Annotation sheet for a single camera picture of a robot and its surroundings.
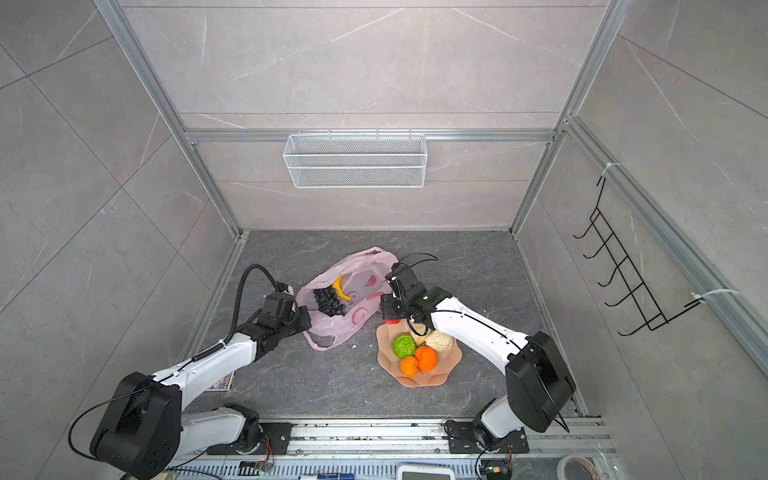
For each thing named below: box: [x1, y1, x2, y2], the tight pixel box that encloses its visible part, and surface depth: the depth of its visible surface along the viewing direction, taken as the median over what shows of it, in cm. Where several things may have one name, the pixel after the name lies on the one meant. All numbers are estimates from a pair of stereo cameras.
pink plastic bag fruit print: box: [296, 247, 399, 351], surface depth 95 cm
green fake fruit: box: [392, 333, 417, 359], surface depth 85 cm
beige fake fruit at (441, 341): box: [425, 330, 456, 353], surface depth 83 cm
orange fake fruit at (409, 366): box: [400, 356, 419, 377], surface depth 81 cm
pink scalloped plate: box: [377, 319, 463, 387], surface depth 85 cm
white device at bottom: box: [397, 465, 457, 480], surface depth 67 cm
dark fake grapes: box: [313, 287, 346, 317], surface depth 97 cm
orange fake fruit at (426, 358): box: [414, 346, 438, 372], surface depth 83 cm
